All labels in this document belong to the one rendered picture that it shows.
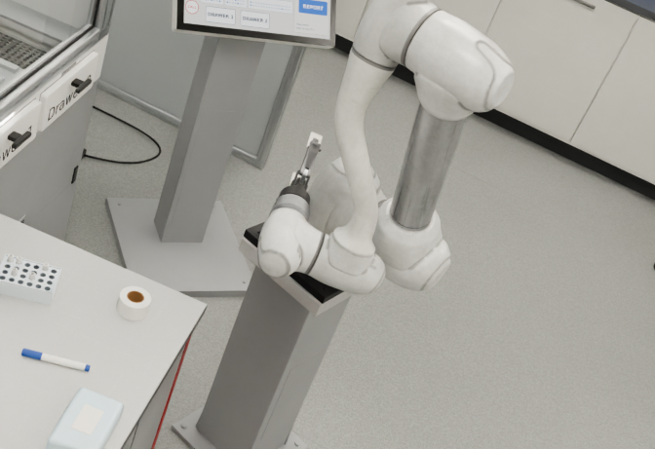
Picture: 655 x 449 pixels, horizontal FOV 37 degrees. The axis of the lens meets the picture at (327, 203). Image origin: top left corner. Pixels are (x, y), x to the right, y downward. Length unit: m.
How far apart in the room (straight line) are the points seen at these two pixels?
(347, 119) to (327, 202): 0.38
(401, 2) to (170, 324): 0.87
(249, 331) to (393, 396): 0.86
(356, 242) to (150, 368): 0.52
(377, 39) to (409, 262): 0.59
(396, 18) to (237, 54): 1.27
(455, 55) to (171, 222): 1.83
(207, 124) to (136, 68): 1.04
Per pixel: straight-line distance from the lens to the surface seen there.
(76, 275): 2.27
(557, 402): 3.72
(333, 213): 2.36
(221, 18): 2.95
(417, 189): 2.14
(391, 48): 1.93
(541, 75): 5.03
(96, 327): 2.16
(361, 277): 2.17
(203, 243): 3.59
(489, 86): 1.86
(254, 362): 2.70
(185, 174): 3.36
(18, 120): 2.42
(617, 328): 4.24
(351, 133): 2.04
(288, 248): 2.11
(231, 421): 2.88
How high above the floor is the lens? 2.29
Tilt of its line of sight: 34 degrees down
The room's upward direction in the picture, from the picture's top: 22 degrees clockwise
